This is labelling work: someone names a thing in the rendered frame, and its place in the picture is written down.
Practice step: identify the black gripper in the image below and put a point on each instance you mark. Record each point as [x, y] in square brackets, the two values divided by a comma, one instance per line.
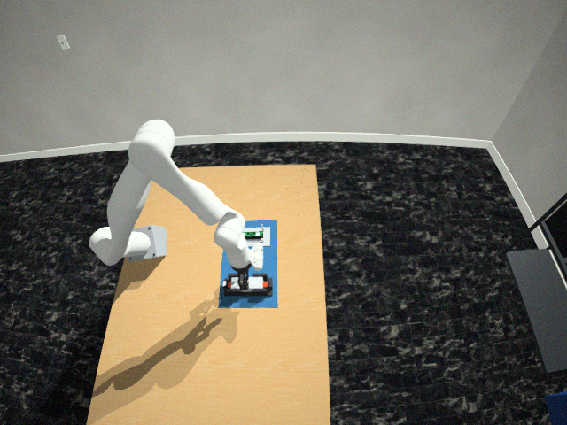
[243, 281]

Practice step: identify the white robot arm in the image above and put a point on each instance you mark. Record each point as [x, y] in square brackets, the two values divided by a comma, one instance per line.
[149, 152]

